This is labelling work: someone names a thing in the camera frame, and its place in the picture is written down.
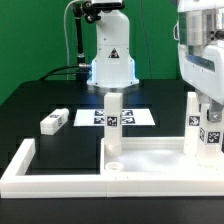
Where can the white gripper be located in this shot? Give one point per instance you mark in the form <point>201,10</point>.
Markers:
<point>208,79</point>

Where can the white desk top tray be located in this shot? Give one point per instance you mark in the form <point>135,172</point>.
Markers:
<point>156,156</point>

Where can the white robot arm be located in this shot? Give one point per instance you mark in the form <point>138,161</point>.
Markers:
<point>200,34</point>

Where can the fiducial marker base sheet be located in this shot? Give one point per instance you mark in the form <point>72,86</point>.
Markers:
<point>130,117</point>

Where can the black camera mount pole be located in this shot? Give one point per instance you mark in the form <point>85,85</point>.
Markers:
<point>90,9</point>

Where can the white U-shaped obstacle frame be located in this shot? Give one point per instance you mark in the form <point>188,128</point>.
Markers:
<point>16,183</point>

